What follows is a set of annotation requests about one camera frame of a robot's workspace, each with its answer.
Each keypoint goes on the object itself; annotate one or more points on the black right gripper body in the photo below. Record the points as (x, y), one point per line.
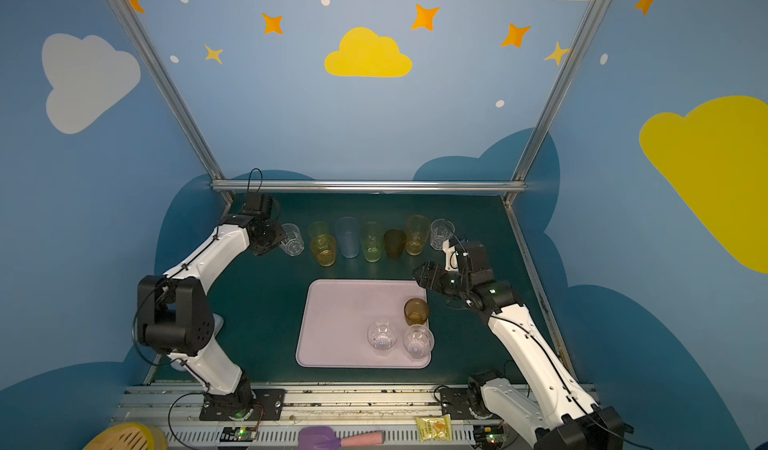
(439, 280)

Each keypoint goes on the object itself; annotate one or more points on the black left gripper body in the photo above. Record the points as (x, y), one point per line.
(274, 237)

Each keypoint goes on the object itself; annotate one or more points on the clear faceted glass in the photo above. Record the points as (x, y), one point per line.
(382, 336)
(293, 244)
(441, 230)
(418, 341)

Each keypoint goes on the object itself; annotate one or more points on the amber dimpled glass front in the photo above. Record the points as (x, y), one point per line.
(416, 311)

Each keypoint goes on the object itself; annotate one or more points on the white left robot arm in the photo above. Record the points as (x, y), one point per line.
(174, 317)

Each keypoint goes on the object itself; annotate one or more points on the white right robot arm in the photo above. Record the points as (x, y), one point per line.
(560, 414)

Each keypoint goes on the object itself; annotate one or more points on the pink plastic tray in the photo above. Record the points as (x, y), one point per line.
(338, 315)

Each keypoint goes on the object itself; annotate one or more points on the dark amber dimpled glass back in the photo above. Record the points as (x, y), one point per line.
(394, 243)

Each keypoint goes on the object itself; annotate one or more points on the tall yellow plastic glass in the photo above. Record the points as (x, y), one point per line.
(417, 234)

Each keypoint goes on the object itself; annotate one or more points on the tall yellow-green glass behind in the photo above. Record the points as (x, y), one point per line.
(318, 229)

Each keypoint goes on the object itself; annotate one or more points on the short yellow glass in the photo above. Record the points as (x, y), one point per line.
(323, 248)

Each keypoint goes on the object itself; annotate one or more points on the tall green plastic glass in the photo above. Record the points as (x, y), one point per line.
(371, 237)

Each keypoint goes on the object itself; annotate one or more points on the tall blue plastic glass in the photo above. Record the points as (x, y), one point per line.
(346, 230)

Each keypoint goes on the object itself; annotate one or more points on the yellow snack packet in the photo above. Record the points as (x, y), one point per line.
(437, 429)

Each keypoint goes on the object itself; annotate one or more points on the purple pink spatula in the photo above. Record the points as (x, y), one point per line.
(325, 438)

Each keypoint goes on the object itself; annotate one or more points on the yellow woven basket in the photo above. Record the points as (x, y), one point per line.
(129, 436)

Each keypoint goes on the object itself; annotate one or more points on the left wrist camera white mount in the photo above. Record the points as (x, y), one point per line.
(258, 205)

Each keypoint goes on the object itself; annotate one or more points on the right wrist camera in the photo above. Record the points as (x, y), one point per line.
(465, 257)

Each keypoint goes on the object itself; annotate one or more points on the aluminium frame back rail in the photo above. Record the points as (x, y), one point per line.
(371, 187)

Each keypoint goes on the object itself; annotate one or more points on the aluminium frame left post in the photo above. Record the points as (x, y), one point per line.
(151, 58)

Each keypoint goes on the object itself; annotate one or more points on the aluminium frame post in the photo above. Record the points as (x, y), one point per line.
(151, 58)
(583, 38)

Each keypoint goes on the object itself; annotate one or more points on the aluminium frame right post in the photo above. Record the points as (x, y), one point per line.
(583, 38)

